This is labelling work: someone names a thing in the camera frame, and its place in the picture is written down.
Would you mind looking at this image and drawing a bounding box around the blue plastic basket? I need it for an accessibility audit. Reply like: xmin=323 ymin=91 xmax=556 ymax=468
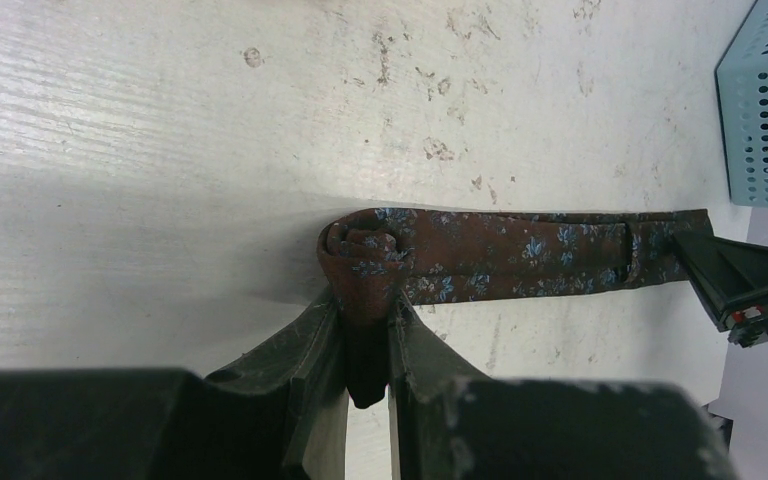
xmin=715 ymin=1 xmax=768 ymax=208

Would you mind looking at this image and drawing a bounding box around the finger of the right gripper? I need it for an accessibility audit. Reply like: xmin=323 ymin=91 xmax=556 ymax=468
xmin=674 ymin=232 xmax=768 ymax=332

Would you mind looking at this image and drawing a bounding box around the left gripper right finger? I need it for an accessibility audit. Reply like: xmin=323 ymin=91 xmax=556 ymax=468
xmin=388 ymin=297 xmax=736 ymax=479

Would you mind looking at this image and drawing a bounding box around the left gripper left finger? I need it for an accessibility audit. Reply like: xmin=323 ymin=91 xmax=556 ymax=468
xmin=0 ymin=291 xmax=348 ymax=479

